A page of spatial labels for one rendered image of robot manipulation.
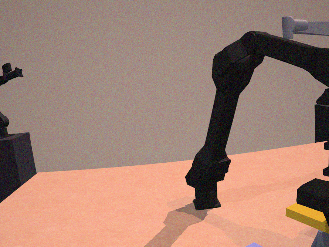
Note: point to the blue cube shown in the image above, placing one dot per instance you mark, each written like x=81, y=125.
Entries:
x=253, y=245

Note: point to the yellow bar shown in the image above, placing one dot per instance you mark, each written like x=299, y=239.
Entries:
x=308, y=216

